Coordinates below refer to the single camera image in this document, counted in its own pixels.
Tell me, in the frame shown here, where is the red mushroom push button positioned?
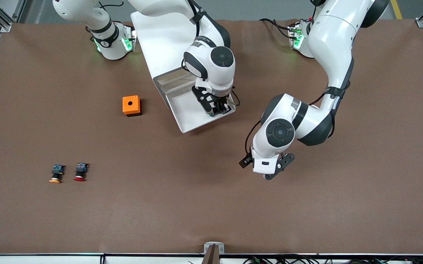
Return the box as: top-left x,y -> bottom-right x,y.
74,162 -> 89,182

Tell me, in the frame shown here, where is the yellow mushroom push button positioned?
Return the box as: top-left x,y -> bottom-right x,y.
49,164 -> 65,184

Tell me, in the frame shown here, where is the orange push-button enclosure box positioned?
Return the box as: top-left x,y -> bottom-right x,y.
122,95 -> 142,117

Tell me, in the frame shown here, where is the black arm base cable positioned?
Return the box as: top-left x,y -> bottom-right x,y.
259,18 -> 293,38

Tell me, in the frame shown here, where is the tangled cable bundle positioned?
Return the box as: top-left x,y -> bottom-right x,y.
187,255 -> 423,264

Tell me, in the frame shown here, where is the white table edge rail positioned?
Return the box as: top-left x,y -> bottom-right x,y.
0,254 -> 423,264

